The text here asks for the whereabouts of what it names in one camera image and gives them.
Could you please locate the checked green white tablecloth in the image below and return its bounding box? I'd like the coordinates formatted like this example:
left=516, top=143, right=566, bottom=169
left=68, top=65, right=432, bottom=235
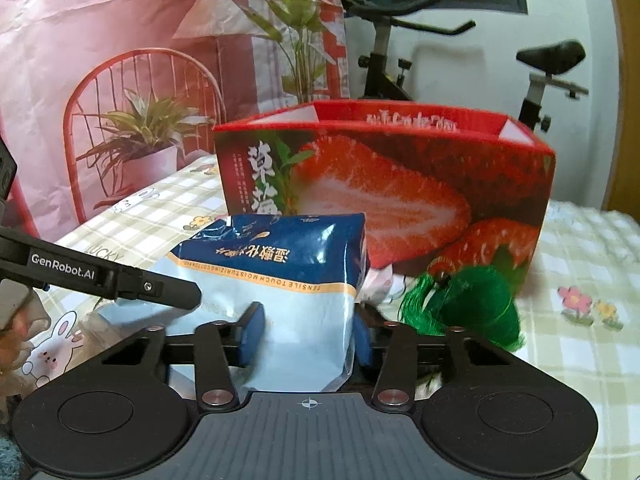
left=0, top=154, right=640, bottom=480

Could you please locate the brown wooden door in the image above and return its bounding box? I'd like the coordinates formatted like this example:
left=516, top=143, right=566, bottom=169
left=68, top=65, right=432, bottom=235
left=605, top=0, right=639, bottom=221

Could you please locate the red strawberry cardboard box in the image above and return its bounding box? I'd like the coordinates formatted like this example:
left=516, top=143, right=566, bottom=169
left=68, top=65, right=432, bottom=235
left=213, top=100, right=555, bottom=289

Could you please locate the blue white tissue pack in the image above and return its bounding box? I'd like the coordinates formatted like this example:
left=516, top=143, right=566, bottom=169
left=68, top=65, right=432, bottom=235
left=99, top=214, right=367, bottom=392

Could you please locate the person's left hand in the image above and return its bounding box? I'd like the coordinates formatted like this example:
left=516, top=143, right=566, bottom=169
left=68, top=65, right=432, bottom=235
left=1, top=278, right=51, bottom=422

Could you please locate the black exercise bike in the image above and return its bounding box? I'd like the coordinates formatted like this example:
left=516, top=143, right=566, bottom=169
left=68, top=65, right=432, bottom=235
left=341, top=0, right=589, bottom=132

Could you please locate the pink printed backdrop curtain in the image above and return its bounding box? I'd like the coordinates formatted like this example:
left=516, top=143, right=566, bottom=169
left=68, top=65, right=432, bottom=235
left=1, top=0, right=349, bottom=240

